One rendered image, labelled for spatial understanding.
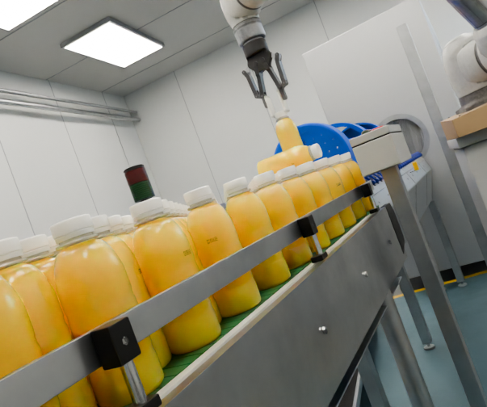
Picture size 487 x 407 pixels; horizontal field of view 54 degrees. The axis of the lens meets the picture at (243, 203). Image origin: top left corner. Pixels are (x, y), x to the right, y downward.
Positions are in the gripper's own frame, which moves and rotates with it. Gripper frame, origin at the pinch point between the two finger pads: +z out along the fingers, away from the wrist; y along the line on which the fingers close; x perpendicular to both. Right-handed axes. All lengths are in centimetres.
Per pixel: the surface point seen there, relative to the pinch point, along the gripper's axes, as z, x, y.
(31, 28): -210, -212, 281
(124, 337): 33, 111, -20
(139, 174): 6.1, 28.4, 36.4
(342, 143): 17.6, -18.5, -10.0
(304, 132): 9.1, -18.6, 1.0
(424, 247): 52, 11, -27
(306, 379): 50, 83, -20
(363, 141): 21.2, 19.0, -24.1
